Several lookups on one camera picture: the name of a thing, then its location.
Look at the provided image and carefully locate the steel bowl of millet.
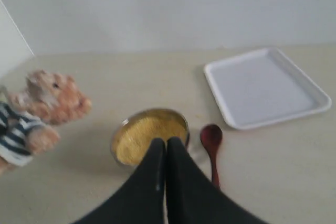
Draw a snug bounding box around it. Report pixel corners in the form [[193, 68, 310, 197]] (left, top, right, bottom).
[[110, 108, 190, 169]]

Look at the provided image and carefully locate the white rectangular plastic tray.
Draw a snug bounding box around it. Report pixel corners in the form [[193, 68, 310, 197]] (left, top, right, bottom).
[[204, 47, 332, 130]]

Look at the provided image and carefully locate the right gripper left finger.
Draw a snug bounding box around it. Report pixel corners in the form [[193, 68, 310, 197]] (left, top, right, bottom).
[[75, 138, 166, 224]]

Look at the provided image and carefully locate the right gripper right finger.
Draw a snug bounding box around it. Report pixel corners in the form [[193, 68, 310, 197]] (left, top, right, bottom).
[[165, 137, 265, 224]]

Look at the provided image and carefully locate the dark red wooden spoon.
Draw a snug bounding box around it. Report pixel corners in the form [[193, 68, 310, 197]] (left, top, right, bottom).
[[199, 124, 223, 190]]

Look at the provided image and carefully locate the pink teddy bear striped sweater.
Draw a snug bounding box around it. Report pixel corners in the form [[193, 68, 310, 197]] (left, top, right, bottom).
[[1, 69, 92, 174]]

